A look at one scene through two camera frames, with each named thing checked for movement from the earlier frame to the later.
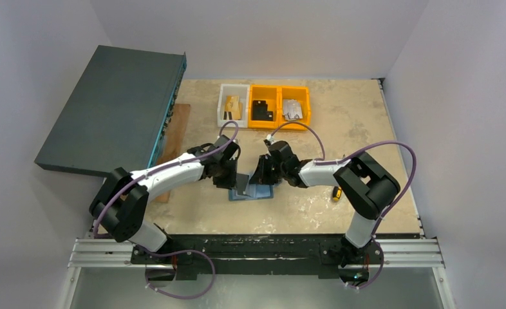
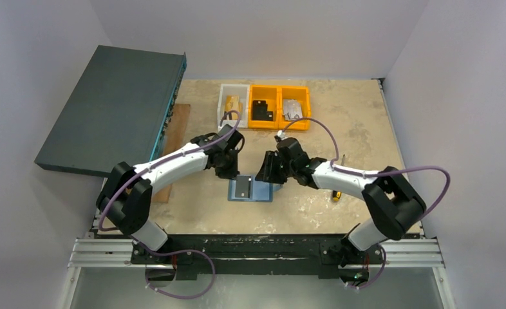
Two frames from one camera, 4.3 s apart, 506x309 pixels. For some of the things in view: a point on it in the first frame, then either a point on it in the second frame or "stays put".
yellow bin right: [300, 93] stays put
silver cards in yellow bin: [291, 109] stays put
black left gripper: [226, 178] -> [226, 167]
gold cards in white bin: [234, 105] stays put
